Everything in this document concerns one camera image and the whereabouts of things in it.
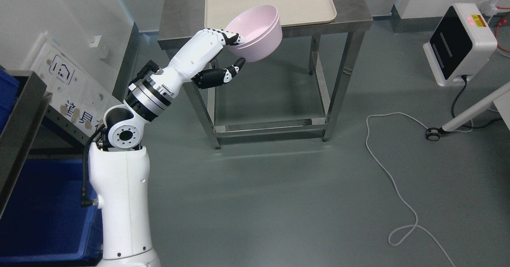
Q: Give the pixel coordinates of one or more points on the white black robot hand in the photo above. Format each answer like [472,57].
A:
[191,59]

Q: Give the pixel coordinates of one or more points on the pink bowl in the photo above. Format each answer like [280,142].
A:
[261,46]
[248,21]

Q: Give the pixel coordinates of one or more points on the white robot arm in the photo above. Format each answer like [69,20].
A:
[119,167]

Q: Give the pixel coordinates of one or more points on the blue bin upper middle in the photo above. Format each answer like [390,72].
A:
[8,90]

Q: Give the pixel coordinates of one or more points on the blue bin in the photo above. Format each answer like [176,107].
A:
[8,90]
[44,224]

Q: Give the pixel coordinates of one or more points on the stainless steel table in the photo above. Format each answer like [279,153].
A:
[298,91]

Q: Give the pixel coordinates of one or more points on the white printed sign board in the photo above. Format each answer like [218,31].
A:
[76,96]

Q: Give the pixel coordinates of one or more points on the blue bin upper left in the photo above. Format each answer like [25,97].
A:
[44,224]

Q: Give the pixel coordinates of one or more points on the white black box device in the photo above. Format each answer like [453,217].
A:
[460,46]

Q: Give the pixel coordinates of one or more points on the white stand leg with caster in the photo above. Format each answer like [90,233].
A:
[500,98]

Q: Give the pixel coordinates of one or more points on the white wall socket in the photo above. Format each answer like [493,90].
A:
[99,47]

